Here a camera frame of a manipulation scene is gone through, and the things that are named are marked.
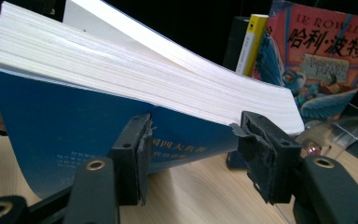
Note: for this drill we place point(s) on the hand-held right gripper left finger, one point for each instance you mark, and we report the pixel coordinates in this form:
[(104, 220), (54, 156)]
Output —
[(130, 161)]

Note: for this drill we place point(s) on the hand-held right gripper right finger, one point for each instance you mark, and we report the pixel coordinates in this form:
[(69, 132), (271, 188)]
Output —
[(270, 161)]

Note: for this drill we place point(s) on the thick blue book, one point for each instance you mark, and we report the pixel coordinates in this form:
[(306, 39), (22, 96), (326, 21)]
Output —
[(59, 124)]

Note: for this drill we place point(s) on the clear acrylic book rack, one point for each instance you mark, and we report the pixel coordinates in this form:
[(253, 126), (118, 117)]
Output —
[(354, 130)]

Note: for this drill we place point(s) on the red illustrated book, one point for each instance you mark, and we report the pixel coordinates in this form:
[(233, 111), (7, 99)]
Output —
[(323, 62)]

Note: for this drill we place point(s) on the yellow book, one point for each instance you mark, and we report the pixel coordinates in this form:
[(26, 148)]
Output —
[(254, 40)]

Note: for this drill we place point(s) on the black book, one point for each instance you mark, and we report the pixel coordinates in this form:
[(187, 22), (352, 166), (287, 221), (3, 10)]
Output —
[(234, 43)]

